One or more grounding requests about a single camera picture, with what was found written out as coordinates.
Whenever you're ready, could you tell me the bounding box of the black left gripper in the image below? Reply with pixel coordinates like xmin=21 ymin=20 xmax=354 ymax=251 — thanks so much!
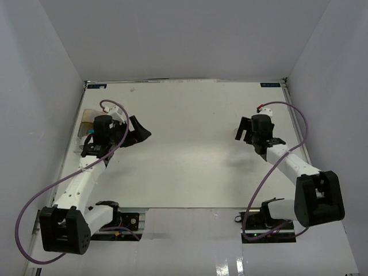
xmin=108 ymin=115 xmax=150 ymax=147

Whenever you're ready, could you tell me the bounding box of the small clear tape roll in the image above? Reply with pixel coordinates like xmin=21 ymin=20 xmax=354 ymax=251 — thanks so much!
xmin=235 ymin=128 xmax=242 ymax=140

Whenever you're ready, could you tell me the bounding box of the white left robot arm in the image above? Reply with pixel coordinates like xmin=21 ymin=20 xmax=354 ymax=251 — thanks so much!
xmin=39 ymin=115 xmax=151 ymax=255

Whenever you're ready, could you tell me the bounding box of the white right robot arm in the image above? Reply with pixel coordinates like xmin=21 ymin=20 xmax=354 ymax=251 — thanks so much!
xmin=235 ymin=114 xmax=345 ymax=229

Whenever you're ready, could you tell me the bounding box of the black label right corner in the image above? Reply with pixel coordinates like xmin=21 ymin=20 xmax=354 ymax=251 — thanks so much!
xmin=260 ymin=82 xmax=281 ymax=88

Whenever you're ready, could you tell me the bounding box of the black label corner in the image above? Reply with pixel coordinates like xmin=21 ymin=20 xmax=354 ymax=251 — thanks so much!
xmin=87 ymin=84 xmax=107 ymax=89
xmin=260 ymin=82 xmax=281 ymax=88

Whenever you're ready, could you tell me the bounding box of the clear brown organizer container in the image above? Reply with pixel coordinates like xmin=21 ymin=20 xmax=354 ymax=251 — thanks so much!
xmin=74 ymin=109 xmax=99 ymax=153

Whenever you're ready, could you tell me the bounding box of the black label left corner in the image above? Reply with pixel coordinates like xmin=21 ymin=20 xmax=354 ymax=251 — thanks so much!
xmin=87 ymin=84 xmax=107 ymax=89

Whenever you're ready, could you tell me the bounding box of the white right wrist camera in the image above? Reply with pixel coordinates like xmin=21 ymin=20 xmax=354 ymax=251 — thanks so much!
xmin=256 ymin=106 xmax=273 ymax=118

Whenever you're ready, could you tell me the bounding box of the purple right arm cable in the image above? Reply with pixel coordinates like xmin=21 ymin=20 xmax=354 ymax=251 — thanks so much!
xmin=240 ymin=101 xmax=311 ymax=241

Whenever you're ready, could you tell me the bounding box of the aluminium rail right edge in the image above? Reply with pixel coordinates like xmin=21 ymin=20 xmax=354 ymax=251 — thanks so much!
xmin=281 ymin=77 xmax=311 ymax=164

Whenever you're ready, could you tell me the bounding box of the aluminium rail edge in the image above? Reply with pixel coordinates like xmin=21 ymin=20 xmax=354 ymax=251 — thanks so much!
xmin=32 ymin=210 xmax=41 ymax=238
xmin=281 ymin=77 xmax=311 ymax=164

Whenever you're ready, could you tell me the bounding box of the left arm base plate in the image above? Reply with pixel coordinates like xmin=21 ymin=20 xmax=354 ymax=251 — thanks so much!
xmin=91 ymin=212 xmax=145 ymax=242

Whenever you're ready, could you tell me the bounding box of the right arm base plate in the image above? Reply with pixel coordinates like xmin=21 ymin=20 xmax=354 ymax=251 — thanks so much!
xmin=241 ymin=209 xmax=296 ymax=244

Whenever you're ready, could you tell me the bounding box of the aluminium rail left edge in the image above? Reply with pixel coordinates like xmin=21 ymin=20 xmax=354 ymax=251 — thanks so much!
xmin=32 ymin=210 xmax=41 ymax=238

